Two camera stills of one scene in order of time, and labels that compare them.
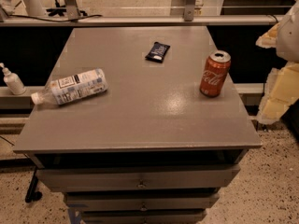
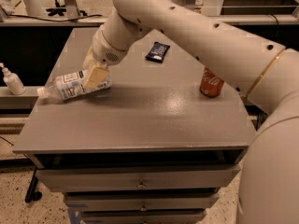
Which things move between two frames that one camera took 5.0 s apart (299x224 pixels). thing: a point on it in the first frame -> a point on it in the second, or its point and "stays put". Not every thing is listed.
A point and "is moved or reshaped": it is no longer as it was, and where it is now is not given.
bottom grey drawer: [144, 216] stays put
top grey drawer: [135, 177] stays put
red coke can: [215, 72] stays put
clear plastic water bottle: [73, 87] is moved or reshaped
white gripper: [290, 36] -> [104, 51]
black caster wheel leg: [32, 195] stays put
